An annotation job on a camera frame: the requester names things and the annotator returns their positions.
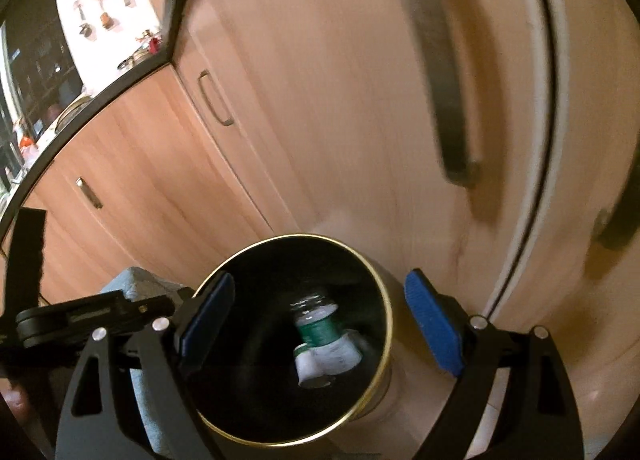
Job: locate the wooden base cabinets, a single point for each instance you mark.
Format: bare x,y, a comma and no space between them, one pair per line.
492,143

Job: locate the person's left hand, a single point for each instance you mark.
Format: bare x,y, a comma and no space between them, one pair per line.
19,403

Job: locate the clear green-label plastic bottle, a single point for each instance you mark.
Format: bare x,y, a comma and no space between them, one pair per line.
331,346

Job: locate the woven basket bowl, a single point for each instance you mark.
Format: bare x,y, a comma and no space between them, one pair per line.
71,111

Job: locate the black gold-rim trash bin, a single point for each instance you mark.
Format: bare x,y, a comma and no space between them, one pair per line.
246,387

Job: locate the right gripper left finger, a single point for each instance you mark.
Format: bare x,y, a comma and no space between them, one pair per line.
101,418

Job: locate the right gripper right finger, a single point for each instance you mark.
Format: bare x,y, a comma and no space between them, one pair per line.
538,418

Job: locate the window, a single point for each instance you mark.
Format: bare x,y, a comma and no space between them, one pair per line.
39,80

